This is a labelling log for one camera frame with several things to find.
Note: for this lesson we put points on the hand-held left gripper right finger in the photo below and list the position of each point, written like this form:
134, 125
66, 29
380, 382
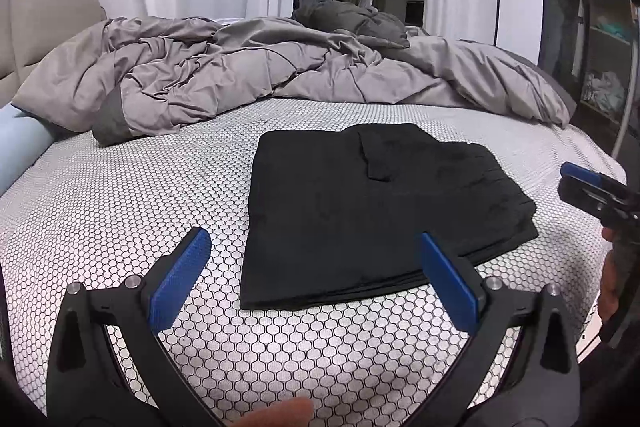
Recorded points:
450, 282

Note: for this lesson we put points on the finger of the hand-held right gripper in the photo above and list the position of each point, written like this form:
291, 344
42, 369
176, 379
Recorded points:
580, 197
580, 173

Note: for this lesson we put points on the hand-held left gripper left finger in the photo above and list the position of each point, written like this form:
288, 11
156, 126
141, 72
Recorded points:
180, 277

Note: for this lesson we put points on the black pants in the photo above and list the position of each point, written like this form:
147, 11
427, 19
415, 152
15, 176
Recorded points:
375, 217

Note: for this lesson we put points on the person's right hand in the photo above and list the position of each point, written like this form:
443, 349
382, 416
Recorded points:
609, 287

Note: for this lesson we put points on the person's left hand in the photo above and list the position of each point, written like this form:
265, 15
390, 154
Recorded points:
280, 414

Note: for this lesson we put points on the white plastic bag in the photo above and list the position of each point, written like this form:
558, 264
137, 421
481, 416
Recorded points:
605, 89

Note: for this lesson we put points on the hexagon patterned mattress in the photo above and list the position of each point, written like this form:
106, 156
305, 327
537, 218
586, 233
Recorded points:
150, 187

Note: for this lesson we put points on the teal folded cloth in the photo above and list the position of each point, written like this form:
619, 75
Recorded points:
610, 29

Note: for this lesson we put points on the light blue pillow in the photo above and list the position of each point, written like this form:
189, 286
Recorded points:
20, 142

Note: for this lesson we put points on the grey duvet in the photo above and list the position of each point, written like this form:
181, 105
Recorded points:
250, 67

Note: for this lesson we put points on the dark grey pillow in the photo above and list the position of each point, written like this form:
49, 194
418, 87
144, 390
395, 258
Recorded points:
350, 22

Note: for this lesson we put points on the beige padded headboard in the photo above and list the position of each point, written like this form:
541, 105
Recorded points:
45, 27

